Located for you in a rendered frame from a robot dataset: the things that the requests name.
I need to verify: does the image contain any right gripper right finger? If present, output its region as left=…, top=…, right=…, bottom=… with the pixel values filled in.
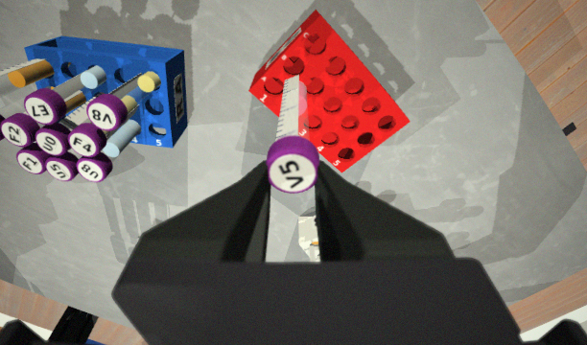
left=315, top=160, right=455, bottom=262

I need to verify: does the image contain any red lego brick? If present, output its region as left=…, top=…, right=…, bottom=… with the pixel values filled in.
left=249, top=11, right=410, bottom=173

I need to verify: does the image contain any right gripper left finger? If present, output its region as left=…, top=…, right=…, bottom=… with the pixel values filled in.
left=128, top=160, right=271, bottom=262

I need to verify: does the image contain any blue tube rack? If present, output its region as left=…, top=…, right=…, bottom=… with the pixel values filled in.
left=24, top=36, right=188, bottom=148

